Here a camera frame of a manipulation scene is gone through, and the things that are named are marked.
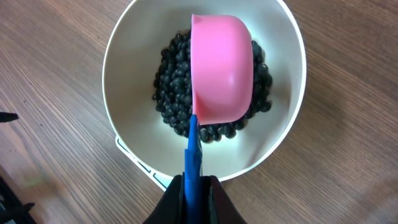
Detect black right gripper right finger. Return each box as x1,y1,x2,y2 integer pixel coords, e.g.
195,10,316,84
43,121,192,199
201,175,247,224

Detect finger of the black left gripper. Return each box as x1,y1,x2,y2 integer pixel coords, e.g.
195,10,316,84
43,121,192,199
0,112,19,123

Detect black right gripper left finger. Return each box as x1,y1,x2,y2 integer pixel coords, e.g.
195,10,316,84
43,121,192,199
143,175,185,224

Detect pink scoop blue handle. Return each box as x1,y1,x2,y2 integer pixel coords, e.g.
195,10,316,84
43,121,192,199
184,14,254,223

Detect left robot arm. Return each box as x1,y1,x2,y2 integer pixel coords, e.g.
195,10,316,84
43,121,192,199
1,178,35,223

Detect white digital kitchen scale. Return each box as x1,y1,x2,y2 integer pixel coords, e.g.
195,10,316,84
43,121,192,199
115,136,172,192

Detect black beans in bowl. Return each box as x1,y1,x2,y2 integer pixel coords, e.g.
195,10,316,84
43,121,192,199
152,31,272,143

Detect white bowl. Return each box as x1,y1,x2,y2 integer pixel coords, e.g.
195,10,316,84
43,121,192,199
103,0,307,181

